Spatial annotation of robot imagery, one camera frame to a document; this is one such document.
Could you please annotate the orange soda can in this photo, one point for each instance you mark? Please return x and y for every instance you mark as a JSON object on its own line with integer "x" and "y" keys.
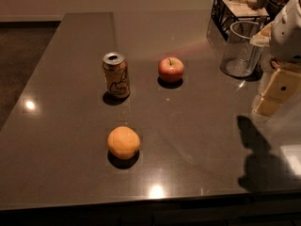
{"x": 115, "y": 70}

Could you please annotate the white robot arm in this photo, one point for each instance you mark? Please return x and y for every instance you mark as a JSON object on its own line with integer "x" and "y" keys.
{"x": 290, "y": 13}

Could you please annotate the red apple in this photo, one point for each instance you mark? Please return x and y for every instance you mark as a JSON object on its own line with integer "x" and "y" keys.
{"x": 170, "y": 69}

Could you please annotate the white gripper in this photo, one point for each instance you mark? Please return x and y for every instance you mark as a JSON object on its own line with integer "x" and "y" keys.
{"x": 288, "y": 40}

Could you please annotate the black wire basket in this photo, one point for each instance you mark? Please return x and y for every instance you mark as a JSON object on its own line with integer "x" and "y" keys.
{"x": 226, "y": 12}

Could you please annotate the clear glass jar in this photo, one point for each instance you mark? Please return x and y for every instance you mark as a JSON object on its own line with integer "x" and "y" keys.
{"x": 241, "y": 57}

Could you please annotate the orange fruit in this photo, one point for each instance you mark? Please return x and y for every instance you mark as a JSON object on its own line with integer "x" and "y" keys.
{"x": 123, "y": 142}

